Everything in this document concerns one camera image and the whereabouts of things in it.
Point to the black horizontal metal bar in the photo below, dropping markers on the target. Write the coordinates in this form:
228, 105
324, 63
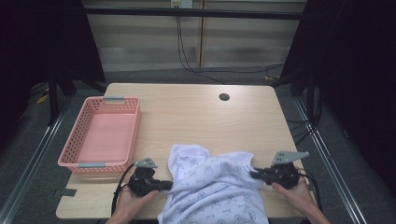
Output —
140, 12

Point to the white printed cloth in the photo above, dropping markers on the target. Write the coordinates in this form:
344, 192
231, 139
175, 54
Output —
211, 186

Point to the person's right hand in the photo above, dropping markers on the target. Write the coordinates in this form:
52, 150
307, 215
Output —
299, 194

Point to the pink perforated plastic basket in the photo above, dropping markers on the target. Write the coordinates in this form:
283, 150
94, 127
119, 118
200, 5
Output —
106, 133

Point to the white wall socket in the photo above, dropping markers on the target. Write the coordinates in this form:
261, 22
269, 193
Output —
186, 3

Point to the small yellow object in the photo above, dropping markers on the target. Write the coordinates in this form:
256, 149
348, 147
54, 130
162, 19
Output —
43, 99

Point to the silver metal floor rail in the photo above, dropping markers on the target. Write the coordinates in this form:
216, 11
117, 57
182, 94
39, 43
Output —
46, 133
325, 155

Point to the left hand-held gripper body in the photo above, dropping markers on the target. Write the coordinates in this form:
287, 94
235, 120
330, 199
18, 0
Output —
141, 185

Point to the black metal stand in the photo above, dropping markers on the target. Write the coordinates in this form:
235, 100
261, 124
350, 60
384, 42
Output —
310, 99
53, 102

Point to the person's left hand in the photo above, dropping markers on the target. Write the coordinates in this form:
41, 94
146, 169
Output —
130, 207

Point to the grey tape strip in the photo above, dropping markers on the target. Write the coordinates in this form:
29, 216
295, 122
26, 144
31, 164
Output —
67, 193

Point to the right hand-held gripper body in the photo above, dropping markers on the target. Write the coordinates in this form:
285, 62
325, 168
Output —
281, 175

